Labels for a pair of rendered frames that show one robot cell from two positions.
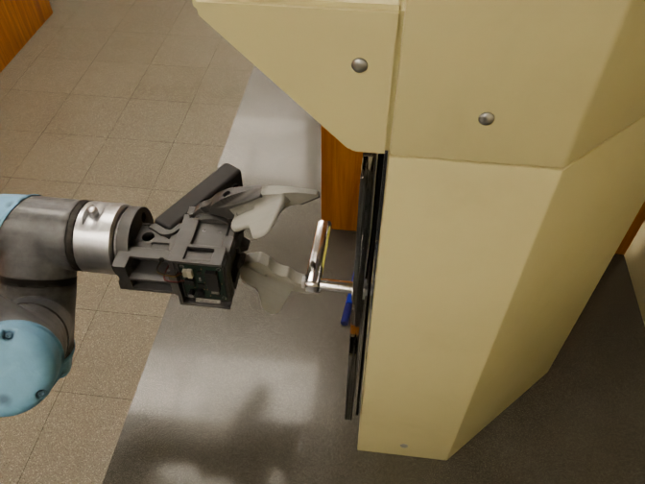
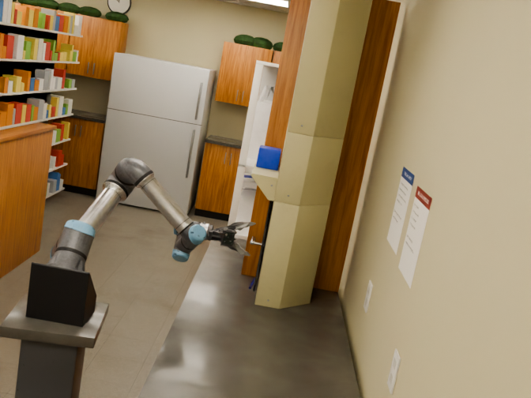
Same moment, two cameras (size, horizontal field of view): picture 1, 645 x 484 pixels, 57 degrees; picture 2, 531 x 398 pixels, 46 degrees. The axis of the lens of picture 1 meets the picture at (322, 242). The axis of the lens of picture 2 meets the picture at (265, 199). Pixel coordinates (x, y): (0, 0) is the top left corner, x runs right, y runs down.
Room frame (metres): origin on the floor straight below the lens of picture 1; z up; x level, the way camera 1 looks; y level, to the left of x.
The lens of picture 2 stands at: (-2.30, 0.30, 1.95)
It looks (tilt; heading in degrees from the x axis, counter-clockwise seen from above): 12 degrees down; 353
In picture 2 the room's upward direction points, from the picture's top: 11 degrees clockwise
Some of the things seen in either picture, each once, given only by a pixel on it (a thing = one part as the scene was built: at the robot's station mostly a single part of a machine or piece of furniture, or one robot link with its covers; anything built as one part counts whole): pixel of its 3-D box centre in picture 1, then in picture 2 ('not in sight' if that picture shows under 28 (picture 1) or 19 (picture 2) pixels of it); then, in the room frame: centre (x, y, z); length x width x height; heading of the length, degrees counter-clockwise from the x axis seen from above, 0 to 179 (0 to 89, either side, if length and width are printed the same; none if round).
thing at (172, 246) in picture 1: (184, 250); (222, 234); (0.40, 0.14, 1.20); 0.12 x 0.09 x 0.08; 83
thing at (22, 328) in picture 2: not in sight; (58, 318); (-0.07, 0.71, 0.92); 0.32 x 0.32 x 0.04; 0
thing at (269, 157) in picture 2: not in sight; (269, 157); (0.55, -0.02, 1.56); 0.10 x 0.10 x 0.09; 83
